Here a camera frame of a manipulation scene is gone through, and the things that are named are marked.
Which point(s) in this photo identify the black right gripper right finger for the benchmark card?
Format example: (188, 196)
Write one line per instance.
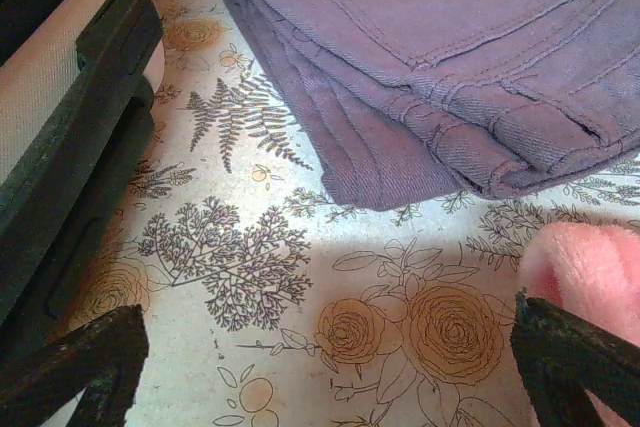
(575, 377)

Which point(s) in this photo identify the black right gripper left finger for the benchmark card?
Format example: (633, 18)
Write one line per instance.
(65, 377)

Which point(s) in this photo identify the pink towel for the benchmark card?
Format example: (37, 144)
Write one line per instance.
(590, 267)

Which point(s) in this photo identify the white hard-shell suitcase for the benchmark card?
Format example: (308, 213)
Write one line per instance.
(50, 72)

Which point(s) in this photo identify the purple-grey denim jeans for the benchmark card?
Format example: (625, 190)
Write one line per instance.
(425, 47)

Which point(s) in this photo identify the floral patterned table cover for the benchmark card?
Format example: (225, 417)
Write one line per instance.
(250, 272)

